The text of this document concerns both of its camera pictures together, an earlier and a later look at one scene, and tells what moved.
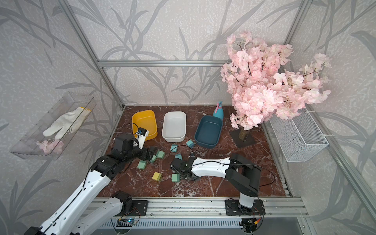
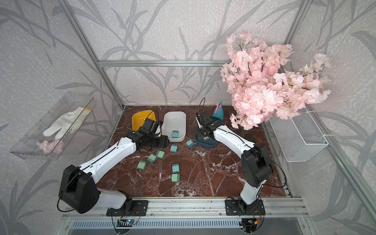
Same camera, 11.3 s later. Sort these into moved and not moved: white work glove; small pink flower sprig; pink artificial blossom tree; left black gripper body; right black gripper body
Moved: right black gripper body; left black gripper body
Not moved: white work glove; pink artificial blossom tree; small pink flower sprig
